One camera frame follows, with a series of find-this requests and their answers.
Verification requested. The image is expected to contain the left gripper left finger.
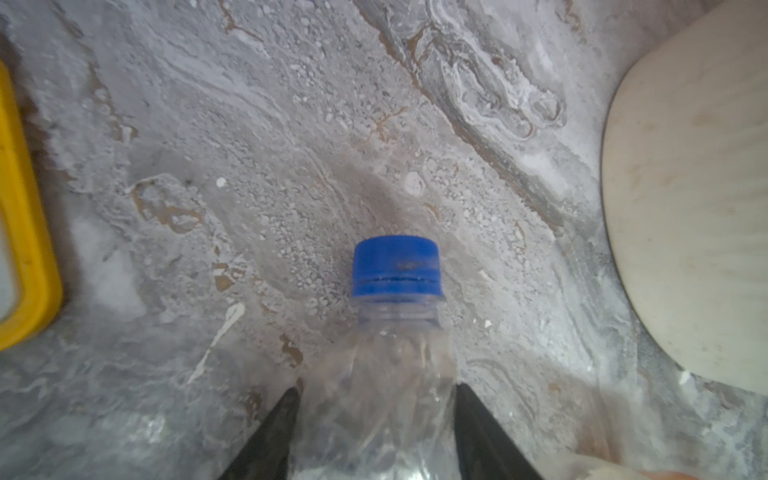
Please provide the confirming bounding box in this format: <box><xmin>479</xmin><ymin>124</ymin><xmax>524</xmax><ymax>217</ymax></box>
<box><xmin>218</xmin><ymin>387</ymin><xmax>301</xmax><ymax>480</ymax></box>

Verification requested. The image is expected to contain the blue cap crushed water bottle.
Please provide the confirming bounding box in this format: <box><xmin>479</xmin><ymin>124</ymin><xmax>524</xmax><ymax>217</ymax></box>
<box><xmin>289</xmin><ymin>235</ymin><xmax>459</xmax><ymax>479</ymax></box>

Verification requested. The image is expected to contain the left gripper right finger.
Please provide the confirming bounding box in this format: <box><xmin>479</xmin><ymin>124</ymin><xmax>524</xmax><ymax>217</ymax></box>
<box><xmin>454</xmin><ymin>383</ymin><xmax>543</xmax><ymax>480</ymax></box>

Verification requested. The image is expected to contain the yellow calculator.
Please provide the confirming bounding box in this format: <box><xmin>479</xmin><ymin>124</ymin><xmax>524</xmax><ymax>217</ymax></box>
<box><xmin>1</xmin><ymin>65</ymin><xmax>63</xmax><ymax>350</ymax></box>

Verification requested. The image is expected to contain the cream plastic waste bin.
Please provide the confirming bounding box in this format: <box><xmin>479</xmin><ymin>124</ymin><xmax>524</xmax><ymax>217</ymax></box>
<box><xmin>601</xmin><ymin>1</ymin><xmax>767</xmax><ymax>394</ymax></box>

